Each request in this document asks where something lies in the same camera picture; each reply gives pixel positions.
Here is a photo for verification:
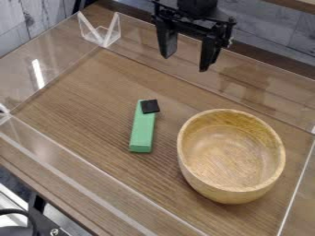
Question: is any clear acrylic corner bracket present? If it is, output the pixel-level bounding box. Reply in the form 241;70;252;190
77;11;120;48

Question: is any black cable under table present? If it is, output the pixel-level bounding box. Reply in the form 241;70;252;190
0;208;35;236

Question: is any clear acrylic enclosure wall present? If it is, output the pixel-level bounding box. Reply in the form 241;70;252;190
0;14;315;236

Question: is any wooden bowl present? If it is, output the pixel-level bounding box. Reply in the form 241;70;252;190
177;109;285;205

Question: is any black table frame bracket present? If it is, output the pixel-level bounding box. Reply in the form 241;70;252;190
27;192;77;236

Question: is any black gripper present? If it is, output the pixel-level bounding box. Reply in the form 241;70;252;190
150;0;236;72

